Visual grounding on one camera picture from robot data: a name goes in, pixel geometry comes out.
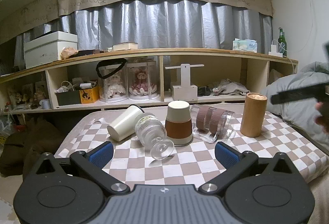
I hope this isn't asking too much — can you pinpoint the cream white tumbler cup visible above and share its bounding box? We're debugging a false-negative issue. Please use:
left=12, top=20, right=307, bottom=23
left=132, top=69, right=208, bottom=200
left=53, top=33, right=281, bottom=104
left=107, top=105, right=144, bottom=142

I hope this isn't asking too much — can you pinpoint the doll in clear case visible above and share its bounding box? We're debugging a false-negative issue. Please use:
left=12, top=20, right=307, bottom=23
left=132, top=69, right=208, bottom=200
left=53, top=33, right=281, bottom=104
left=127, top=61, right=159, bottom=101
left=98, top=64, right=127, bottom=103

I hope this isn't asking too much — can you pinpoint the long wooden shelf unit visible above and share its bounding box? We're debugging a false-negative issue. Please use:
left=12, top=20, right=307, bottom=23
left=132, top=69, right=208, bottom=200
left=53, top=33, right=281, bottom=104
left=1, top=48, right=298, bottom=114

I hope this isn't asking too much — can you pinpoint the grey duvet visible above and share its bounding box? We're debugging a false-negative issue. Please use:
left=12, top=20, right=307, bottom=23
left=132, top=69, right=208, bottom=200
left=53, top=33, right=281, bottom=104
left=259, top=61, right=329, bottom=152

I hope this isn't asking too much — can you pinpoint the clear ribbed stemmed glass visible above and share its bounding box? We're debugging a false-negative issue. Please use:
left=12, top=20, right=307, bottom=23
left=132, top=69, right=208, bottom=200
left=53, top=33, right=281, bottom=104
left=134, top=113, right=174, bottom=160

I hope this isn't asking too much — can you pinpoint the white charger block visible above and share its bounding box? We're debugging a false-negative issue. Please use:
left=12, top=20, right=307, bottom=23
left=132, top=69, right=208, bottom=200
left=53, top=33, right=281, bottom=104
left=268, top=44, right=283, bottom=58

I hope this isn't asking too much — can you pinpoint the clear glass mug brown sleeve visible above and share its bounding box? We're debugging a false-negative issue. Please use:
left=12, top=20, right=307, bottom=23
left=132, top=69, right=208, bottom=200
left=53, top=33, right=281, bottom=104
left=190, top=105, right=235, bottom=143

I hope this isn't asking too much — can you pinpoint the doll in right clear case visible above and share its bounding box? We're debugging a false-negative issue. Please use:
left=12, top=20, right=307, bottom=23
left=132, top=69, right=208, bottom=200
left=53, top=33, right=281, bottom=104
left=127, top=61, right=159, bottom=101

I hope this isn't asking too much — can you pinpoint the yellow cardboard box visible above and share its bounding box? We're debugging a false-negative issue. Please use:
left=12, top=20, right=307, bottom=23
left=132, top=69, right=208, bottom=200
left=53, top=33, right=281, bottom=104
left=79, top=86, right=100, bottom=104

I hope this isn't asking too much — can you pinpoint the crumpled grey cloth on shelf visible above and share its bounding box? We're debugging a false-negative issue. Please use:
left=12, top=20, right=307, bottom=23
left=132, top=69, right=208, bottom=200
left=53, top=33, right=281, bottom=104
left=212, top=79, right=250, bottom=96

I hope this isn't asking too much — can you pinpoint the white charger cable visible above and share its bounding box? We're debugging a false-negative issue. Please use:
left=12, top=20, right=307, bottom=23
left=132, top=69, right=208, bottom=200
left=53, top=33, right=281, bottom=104
left=270, top=39, right=295, bottom=76

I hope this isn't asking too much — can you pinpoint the cream book on shelf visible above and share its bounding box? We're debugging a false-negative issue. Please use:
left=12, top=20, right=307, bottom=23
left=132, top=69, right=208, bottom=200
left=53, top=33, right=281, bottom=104
left=113, top=42, right=138, bottom=51

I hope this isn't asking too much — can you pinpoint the white and brown paper cup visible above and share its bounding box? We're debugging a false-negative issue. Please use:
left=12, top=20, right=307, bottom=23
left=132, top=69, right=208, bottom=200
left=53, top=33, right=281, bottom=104
left=165, top=101, right=193, bottom=146

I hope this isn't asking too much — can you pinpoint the white storage box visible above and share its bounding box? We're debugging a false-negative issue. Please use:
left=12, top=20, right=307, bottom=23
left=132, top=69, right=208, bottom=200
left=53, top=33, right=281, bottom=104
left=24, top=31, right=78, bottom=69

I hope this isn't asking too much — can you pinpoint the green glass bottle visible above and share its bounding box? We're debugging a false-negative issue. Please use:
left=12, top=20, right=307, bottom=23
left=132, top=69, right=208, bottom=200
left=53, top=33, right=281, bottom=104
left=278, top=27, right=287, bottom=57

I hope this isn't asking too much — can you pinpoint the doll in left clear case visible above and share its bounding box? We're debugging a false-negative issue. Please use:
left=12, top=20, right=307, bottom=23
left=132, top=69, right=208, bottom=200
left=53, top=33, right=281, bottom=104
left=98, top=64, right=127, bottom=103

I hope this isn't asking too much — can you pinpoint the white wooden stand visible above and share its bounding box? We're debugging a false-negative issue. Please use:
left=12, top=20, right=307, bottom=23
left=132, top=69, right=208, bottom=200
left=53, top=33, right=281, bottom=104
left=165, top=63, right=204, bottom=102

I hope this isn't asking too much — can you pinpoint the tan bamboo cylinder cup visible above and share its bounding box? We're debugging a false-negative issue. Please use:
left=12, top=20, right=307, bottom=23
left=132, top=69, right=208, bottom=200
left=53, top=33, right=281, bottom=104
left=240, top=93, right=267, bottom=138

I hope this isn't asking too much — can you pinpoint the person's hand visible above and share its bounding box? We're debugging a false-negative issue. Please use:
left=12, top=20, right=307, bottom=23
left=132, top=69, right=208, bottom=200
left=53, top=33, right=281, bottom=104
left=315, top=102, right=329, bottom=134

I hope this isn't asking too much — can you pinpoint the tissue pack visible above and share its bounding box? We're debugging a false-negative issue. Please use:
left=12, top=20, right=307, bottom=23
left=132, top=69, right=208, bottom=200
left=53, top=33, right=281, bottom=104
left=233, top=38, right=258, bottom=53

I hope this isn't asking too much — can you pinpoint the dark green bin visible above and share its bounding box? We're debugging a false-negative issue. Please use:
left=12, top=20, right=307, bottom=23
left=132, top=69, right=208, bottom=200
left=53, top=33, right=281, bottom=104
left=56, top=91, right=81, bottom=106

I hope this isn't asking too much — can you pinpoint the brown white checkered cloth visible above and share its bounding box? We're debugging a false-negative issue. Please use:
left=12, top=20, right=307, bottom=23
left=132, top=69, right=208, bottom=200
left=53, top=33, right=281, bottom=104
left=55, top=110, right=328, bottom=187

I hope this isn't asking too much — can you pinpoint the silver grey curtain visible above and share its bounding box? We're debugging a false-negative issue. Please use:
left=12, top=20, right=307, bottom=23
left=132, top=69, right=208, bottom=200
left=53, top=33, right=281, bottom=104
left=9, top=0, right=273, bottom=69

